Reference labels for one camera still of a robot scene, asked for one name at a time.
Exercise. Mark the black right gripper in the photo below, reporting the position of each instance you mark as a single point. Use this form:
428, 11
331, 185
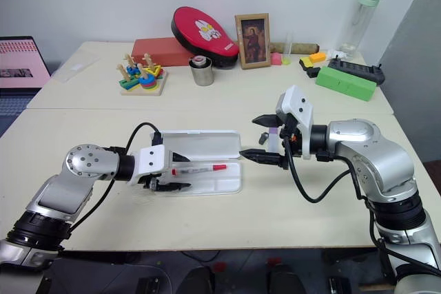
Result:
288, 133

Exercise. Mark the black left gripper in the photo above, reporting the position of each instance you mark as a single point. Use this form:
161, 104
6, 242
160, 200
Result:
151, 182

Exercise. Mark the small purple eraser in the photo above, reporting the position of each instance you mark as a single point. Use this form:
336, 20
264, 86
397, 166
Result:
272, 140

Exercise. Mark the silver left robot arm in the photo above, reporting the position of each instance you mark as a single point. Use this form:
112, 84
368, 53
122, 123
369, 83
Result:
82, 163

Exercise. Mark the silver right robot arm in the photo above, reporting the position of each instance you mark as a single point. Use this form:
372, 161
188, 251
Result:
379, 159

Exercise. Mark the red whiteboard marker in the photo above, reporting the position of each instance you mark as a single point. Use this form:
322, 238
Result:
200, 169

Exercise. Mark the white plastic pencil case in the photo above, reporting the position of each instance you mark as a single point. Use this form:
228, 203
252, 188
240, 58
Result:
206, 146

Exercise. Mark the small yellow-green block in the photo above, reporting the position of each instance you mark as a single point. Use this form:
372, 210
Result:
286, 61

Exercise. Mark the pink foam block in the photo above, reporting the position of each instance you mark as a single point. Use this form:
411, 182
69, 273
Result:
276, 59

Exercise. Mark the small black block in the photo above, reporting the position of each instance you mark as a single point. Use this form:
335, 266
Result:
313, 72

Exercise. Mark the yellow and black sponge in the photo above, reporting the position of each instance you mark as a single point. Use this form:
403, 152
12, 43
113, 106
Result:
306, 62

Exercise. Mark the metal cup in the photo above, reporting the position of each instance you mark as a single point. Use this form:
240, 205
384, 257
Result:
201, 75

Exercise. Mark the clear plastic measuring tube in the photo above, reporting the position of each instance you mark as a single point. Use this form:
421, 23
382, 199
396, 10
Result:
288, 46

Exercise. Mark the orange foam block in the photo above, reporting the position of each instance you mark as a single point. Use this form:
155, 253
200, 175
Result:
317, 57

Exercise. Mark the long green foam block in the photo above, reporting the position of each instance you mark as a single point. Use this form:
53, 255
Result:
344, 83

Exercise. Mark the framed portrait picture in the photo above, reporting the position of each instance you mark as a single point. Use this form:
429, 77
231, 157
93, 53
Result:
253, 41

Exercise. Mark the brown cork roll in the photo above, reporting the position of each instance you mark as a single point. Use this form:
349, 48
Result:
303, 47

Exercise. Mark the wooden shape stacking toy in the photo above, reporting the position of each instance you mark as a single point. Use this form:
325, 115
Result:
143, 78

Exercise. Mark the red capped item in cup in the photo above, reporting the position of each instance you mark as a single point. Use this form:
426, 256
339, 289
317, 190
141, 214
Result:
198, 61

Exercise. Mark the dark rounded pedal shape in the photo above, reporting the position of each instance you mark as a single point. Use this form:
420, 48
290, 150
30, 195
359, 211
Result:
200, 280
286, 280

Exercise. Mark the red padded boxing mitt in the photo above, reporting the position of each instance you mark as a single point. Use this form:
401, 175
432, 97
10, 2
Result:
203, 32

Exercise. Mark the red rectangular block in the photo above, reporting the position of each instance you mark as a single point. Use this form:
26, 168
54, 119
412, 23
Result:
155, 51

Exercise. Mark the clear plastic sheet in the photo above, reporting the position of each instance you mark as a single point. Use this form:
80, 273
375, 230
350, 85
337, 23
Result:
76, 67

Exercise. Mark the clear bottle with green lid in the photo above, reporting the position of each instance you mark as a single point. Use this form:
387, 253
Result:
361, 22

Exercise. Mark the open laptop computer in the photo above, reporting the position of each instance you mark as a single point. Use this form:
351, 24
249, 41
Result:
20, 66

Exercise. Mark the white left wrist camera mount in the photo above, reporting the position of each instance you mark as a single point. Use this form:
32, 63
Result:
150, 159

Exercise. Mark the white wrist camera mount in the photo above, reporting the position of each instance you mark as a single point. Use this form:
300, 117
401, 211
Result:
150, 159
296, 101

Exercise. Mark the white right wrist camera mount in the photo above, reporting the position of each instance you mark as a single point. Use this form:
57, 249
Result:
296, 101

